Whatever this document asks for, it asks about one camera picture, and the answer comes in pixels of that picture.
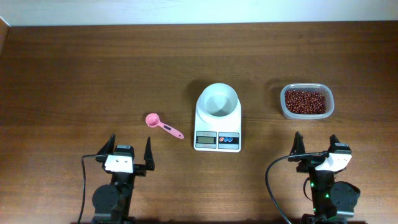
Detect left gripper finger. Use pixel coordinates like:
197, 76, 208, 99
96, 134, 116, 156
144, 137, 155, 170

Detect white digital kitchen scale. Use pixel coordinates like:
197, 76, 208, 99
193, 101, 242, 152

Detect white round bowl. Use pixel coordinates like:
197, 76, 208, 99
198, 83, 239, 118

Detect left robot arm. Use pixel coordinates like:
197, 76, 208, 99
91, 134, 155, 223

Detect red beans in container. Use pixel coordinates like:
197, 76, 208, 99
284, 90, 326, 114

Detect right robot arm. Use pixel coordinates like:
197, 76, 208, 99
288, 132, 361, 223

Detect pink measuring scoop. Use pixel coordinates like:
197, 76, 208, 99
145, 113, 185, 139

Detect right black cable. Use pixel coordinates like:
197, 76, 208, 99
264, 151, 329, 224

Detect clear plastic bean container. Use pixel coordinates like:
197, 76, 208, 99
280, 83, 335, 119

